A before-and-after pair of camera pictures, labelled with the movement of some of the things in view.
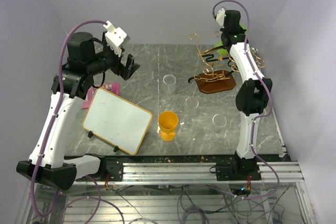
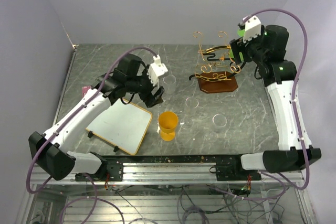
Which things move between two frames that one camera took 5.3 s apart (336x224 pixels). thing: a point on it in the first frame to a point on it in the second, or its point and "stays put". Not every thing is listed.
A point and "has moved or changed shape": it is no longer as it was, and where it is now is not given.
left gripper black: (119, 68) to (149, 99)
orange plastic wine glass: (168, 120) stays put
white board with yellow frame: (118, 122) stays put
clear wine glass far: (169, 84) stays put
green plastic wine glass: (224, 52) has moved or changed shape
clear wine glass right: (219, 121) stays put
